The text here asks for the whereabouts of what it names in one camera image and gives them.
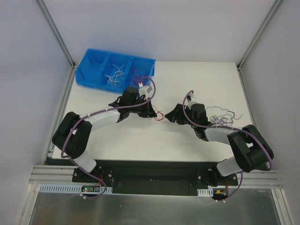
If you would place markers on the left white cable duct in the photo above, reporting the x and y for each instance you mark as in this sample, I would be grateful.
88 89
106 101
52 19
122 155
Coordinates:
74 189

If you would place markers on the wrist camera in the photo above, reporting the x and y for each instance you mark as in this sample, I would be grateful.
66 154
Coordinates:
190 97
144 91

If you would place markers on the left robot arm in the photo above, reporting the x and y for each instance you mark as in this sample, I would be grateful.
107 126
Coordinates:
72 134

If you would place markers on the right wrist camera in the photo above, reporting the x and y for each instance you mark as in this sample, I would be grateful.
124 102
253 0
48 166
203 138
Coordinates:
190 97

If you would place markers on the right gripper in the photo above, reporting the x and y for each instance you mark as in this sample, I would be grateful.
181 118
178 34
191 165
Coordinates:
179 115

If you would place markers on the aluminium frame post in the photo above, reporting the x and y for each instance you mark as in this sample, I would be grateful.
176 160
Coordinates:
51 23
263 26

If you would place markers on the white cable duct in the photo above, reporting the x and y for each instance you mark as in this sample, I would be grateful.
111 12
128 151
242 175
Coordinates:
205 192
74 189

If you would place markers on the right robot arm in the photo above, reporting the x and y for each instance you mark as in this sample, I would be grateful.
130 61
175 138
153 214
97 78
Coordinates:
250 150

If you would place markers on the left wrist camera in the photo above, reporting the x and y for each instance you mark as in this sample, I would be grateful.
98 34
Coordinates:
144 91

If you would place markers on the left aluminium frame post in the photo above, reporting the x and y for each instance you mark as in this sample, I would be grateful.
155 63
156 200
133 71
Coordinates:
51 23

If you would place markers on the aluminium front rail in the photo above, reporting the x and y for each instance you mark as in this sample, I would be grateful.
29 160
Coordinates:
63 174

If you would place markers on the blue compartment bin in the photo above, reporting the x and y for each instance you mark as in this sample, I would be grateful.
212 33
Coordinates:
114 72

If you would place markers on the right white cable duct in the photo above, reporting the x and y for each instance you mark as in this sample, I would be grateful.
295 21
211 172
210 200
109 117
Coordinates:
205 192

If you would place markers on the right aluminium frame post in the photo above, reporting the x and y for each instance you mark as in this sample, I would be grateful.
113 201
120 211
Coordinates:
263 26

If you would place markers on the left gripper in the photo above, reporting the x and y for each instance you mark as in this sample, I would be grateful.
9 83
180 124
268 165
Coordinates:
144 109

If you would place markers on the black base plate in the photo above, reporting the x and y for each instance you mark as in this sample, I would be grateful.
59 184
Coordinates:
154 177

